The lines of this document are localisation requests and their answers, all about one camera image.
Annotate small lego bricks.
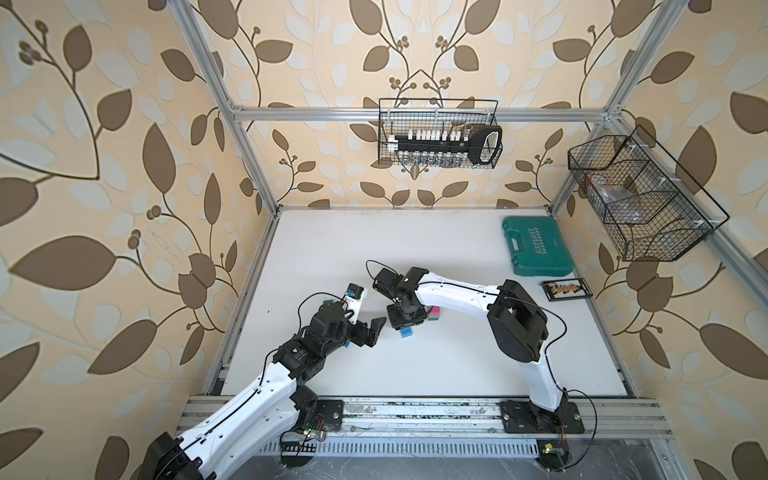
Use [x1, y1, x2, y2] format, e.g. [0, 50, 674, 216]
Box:
[426, 306, 441, 321]

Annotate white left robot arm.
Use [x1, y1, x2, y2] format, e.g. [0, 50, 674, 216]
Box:
[136, 298, 387, 479]

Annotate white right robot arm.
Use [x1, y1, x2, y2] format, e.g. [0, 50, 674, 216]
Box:
[373, 267, 568, 415]

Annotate green plastic tool case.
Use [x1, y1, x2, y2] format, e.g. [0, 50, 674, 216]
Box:
[502, 216, 574, 278]

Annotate black battery charging board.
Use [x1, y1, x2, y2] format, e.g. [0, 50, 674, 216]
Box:
[541, 278, 593, 302]

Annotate black socket tool set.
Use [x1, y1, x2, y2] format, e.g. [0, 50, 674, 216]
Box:
[383, 124, 503, 168]

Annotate plastic bag in basket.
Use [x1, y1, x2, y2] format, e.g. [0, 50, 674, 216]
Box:
[586, 174, 647, 224]

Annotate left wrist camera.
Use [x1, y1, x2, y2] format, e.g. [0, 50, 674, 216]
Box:
[343, 283, 367, 324]

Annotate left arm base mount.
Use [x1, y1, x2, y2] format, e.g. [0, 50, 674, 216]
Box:
[292, 398, 345, 432]

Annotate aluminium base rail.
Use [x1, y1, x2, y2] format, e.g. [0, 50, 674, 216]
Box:
[173, 395, 673, 460]

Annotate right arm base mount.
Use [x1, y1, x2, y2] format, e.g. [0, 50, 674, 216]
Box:
[499, 397, 586, 435]

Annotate back wire basket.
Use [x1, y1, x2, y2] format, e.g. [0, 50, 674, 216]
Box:
[377, 97, 503, 170]

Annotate wire basket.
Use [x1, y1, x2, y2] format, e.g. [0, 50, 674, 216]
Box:
[377, 97, 503, 170]
[567, 125, 730, 262]

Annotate right wire basket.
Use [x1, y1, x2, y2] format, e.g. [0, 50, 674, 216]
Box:
[567, 125, 730, 262]

